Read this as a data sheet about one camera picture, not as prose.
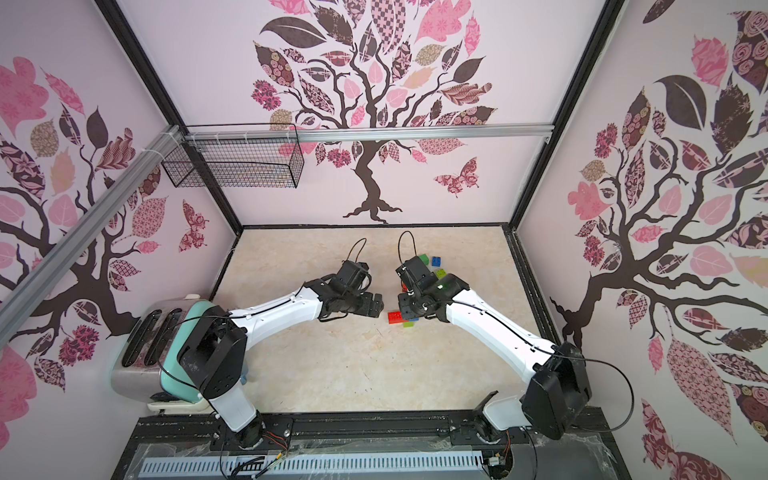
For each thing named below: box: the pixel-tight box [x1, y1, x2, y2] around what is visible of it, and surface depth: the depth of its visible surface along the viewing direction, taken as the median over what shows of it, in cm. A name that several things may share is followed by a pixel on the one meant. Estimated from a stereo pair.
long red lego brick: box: [388, 311, 408, 324], surface depth 91 cm
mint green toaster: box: [111, 294, 217, 412], surface depth 73 cm
